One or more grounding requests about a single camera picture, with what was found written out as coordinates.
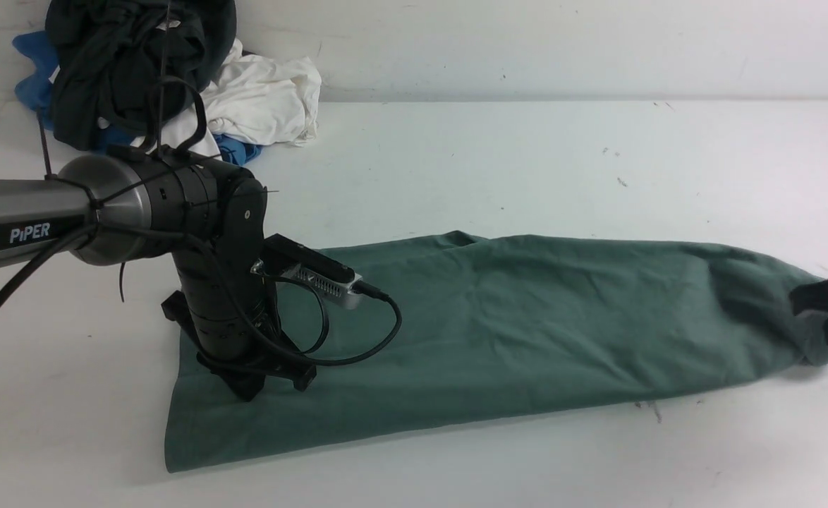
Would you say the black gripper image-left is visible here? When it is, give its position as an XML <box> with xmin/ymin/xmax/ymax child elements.
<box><xmin>162</xmin><ymin>291</ymin><xmax>317</xmax><ymax>402</ymax></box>

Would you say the green long-sleeve top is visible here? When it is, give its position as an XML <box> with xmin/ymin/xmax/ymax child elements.
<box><xmin>164</xmin><ymin>231</ymin><xmax>828</xmax><ymax>473</ymax></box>

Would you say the black robot arm with Piper label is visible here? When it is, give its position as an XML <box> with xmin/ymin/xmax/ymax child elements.
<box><xmin>0</xmin><ymin>147</ymin><xmax>828</xmax><ymax>406</ymax></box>

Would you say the white crumpled garment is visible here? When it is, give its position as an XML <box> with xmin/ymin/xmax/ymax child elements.
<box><xmin>132</xmin><ymin>40</ymin><xmax>322</xmax><ymax>159</ymax></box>

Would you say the dark green crumpled garment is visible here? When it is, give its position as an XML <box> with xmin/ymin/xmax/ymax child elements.
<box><xmin>44</xmin><ymin>1</ymin><xmax>237</xmax><ymax>151</ymax></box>

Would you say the blue crumpled garment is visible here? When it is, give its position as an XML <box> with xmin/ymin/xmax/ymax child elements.
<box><xmin>12</xmin><ymin>31</ymin><xmax>264</xmax><ymax>165</ymax></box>

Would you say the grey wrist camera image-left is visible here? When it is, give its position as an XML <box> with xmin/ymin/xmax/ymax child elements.
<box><xmin>250</xmin><ymin>234</ymin><xmax>363</xmax><ymax>310</ymax></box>

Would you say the black camera cable image-left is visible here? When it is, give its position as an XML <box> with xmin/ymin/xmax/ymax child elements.
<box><xmin>0</xmin><ymin>234</ymin><xmax>401</xmax><ymax>373</ymax></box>

